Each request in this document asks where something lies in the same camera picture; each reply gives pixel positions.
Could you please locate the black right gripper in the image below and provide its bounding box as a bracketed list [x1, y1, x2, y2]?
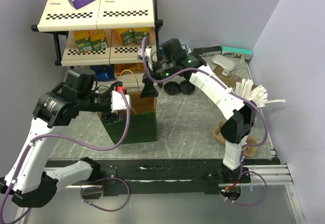
[140, 59, 176, 99]

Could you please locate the brown green paper bag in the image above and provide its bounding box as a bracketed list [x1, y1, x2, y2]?
[97, 69, 158, 145]

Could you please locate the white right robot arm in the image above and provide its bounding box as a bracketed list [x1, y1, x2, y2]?
[138, 38, 257, 183]

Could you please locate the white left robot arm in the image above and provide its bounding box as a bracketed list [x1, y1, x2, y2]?
[1, 69, 131, 208]

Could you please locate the brown kraft coffee pouch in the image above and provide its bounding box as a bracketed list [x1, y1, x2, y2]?
[213, 66, 243, 89]

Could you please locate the black cup lid stack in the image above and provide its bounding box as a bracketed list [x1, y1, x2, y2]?
[164, 81, 180, 95]

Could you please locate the orange snack bag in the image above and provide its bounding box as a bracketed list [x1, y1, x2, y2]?
[114, 62, 144, 75]

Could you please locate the blue snack bag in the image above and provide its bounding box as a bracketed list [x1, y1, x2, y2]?
[89, 65, 115, 82]

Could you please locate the beige three-tier shelf rack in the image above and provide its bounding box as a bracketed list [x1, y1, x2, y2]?
[30, 0, 164, 89]

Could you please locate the green yellow carton far left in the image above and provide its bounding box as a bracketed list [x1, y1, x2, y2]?
[73, 30, 93, 53]

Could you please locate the black flat box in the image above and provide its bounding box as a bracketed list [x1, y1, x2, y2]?
[193, 46, 222, 57]

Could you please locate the white oval pouch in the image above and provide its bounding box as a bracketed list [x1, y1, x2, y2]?
[211, 54, 236, 72]

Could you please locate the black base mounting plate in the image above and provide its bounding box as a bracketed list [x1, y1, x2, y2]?
[88, 159, 252, 196]

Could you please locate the teal flat box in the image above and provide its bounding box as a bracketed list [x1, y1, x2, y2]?
[221, 46, 253, 60]

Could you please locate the brown pulp cup carrier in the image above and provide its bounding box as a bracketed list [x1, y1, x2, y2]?
[212, 122, 258, 157]

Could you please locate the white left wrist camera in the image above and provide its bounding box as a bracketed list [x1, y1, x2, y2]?
[110, 81, 131, 113]

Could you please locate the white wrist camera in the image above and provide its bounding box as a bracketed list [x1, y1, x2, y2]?
[110, 81, 131, 113]
[137, 48, 155, 71]

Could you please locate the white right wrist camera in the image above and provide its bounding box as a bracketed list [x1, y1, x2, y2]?
[137, 48, 155, 71]

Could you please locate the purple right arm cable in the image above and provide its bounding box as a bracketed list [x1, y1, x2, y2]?
[141, 36, 269, 206]

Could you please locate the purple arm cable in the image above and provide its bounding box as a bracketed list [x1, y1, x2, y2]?
[0, 91, 132, 222]
[141, 36, 269, 206]

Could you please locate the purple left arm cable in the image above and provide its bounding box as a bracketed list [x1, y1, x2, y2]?
[0, 91, 132, 222]

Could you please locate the aluminium rail frame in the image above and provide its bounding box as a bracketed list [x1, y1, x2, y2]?
[22, 165, 305, 223]

